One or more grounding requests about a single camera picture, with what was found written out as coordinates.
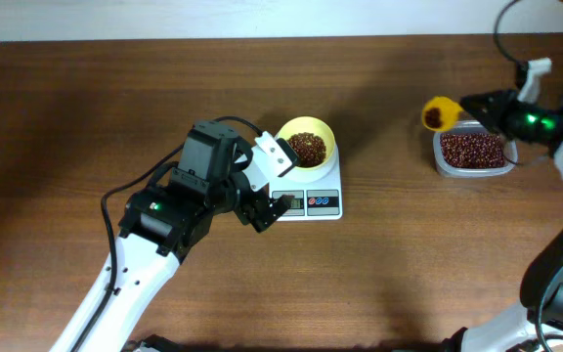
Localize yellow plastic measuring scoop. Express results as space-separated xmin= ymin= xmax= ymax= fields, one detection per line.
xmin=420 ymin=96 xmax=463 ymax=132

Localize red adzuki beans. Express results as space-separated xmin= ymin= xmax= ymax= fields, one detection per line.
xmin=440 ymin=133 xmax=505 ymax=169

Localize red beans in bowl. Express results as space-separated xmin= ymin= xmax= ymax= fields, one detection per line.
xmin=287 ymin=132 xmax=326 ymax=168

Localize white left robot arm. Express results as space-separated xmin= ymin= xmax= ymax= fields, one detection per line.
xmin=52 ymin=116 xmax=299 ymax=351

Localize white digital kitchen scale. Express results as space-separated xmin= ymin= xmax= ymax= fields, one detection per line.
xmin=269 ymin=145 xmax=343 ymax=221

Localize clear plastic container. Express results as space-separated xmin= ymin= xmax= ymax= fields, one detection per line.
xmin=433 ymin=120 xmax=518 ymax=178

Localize yellow plastic bowl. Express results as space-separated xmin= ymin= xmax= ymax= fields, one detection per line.
xmin=277 ymin=116 xmax=335 ymax=170

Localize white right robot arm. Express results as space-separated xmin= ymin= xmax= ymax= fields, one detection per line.
xmin=440 ymin=90 xmax=563 ymax=352

